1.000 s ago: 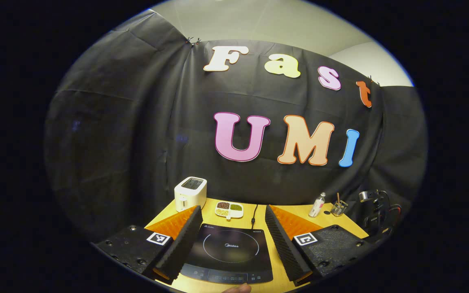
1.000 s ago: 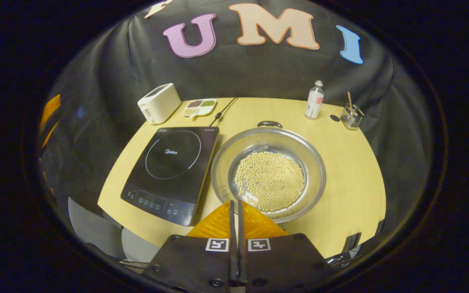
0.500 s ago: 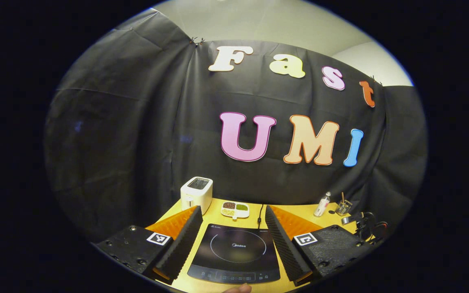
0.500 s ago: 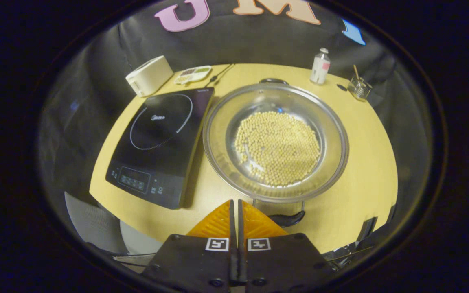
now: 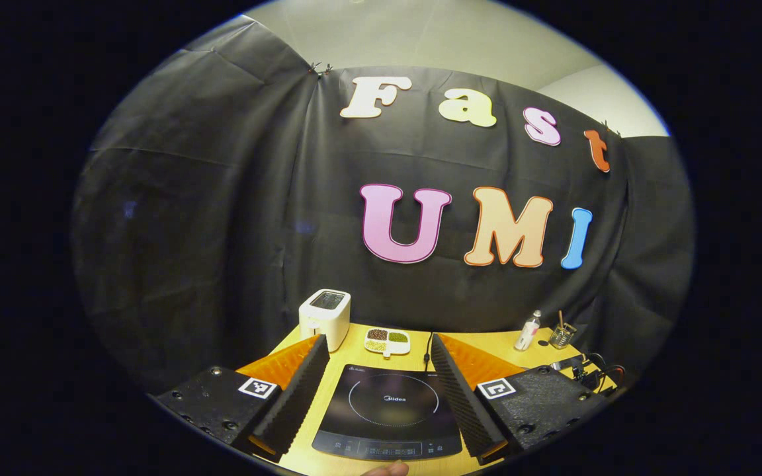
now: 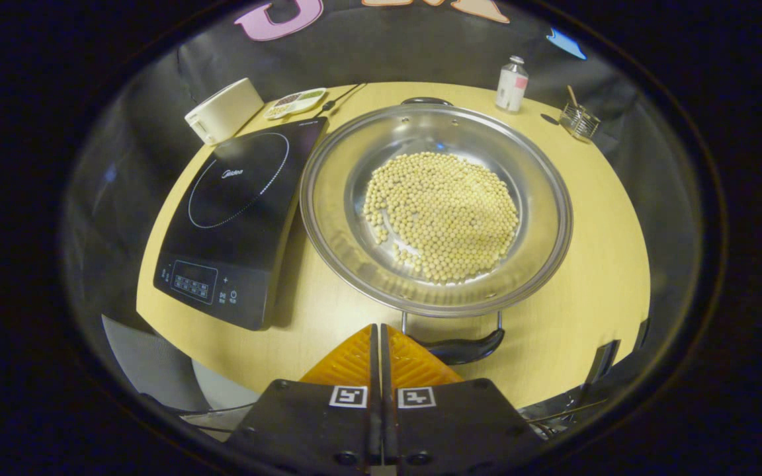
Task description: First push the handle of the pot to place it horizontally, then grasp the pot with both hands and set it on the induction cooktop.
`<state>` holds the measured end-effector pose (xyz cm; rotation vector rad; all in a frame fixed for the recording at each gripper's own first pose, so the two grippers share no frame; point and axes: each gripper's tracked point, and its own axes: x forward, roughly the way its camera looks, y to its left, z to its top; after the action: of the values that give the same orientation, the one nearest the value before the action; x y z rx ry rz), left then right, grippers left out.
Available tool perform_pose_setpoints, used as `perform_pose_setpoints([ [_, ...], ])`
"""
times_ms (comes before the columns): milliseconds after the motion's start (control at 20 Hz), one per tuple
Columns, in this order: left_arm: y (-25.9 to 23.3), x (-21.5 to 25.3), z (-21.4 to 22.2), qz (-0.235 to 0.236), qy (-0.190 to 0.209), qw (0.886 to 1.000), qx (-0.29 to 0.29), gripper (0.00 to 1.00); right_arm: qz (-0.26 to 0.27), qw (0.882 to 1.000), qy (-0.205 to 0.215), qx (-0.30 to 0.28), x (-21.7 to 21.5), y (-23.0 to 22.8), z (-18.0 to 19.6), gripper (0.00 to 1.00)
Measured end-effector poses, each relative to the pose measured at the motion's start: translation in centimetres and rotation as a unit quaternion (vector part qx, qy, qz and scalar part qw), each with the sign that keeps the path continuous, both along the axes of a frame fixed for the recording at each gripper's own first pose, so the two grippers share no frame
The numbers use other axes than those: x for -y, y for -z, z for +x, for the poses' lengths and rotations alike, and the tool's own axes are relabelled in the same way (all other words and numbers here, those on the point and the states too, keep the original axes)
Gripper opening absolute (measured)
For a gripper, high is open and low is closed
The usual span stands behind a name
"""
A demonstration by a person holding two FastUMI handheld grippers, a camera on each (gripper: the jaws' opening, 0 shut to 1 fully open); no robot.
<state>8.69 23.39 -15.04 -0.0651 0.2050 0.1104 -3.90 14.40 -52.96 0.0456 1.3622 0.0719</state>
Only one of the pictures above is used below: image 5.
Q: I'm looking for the white divided plate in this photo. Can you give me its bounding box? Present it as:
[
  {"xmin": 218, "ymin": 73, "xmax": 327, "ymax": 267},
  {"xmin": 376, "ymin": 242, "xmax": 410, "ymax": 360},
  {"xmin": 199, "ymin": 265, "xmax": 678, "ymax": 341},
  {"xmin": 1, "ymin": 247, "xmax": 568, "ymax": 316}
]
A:
[{"xmin": 363, "ymin": 327, "xmax": 412, "ymax": 358}]

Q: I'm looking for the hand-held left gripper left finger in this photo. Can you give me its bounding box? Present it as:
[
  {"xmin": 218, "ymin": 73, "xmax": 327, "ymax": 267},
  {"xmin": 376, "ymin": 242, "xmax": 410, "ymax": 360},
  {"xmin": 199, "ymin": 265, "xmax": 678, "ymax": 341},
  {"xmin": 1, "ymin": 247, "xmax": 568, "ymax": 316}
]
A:
[{"xmin": 149, "ymin": 335, "xmax": 329, "ymax": 463}]

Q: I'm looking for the white toaster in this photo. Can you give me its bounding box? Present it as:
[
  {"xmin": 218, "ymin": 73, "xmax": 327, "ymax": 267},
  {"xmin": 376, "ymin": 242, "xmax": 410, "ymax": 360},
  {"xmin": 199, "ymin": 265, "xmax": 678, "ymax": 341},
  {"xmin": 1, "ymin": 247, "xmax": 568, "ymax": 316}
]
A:
[{"xmin": 298, "ymin": 289, "xmax": 352, "ymax": 352}]

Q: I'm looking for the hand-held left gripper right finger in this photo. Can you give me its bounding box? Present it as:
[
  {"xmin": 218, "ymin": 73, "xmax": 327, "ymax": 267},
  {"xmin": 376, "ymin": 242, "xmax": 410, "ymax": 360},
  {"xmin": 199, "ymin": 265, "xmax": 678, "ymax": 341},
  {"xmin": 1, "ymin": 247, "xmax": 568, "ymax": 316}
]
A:
[{"xmin": 430, "ymin": 334, "xmax": 610, "ymax": 467}]

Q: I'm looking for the black induction cooktop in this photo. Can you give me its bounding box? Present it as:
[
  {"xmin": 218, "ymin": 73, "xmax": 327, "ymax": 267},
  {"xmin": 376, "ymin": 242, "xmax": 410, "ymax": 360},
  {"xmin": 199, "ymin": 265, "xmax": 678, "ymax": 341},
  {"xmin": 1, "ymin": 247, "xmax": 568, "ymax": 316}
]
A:
[{"xmin": 312, "ymin": 364, "xmax": 463, "ymax": 461}]

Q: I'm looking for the clear bottle with pink label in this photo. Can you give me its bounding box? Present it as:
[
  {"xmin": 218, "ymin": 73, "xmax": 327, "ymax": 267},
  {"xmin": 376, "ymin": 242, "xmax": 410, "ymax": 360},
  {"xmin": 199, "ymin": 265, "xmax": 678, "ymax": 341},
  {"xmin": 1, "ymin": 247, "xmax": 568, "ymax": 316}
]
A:
[{"xmin": 514, "ymin": 310, "xmax": 542, "ymax": 352}]

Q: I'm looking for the metal wire holder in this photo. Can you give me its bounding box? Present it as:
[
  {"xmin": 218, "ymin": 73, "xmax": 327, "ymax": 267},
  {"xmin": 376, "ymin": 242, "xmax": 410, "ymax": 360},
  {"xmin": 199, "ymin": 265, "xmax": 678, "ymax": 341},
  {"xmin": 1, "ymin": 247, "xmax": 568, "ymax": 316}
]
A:
[{"xmin": 548, "ymin": 322, "xmax": 578, "ymax": 350}]

